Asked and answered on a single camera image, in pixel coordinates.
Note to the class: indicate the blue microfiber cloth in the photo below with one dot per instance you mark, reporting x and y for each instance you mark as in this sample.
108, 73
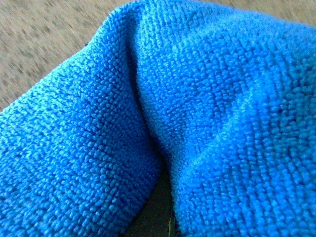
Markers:
227, 97

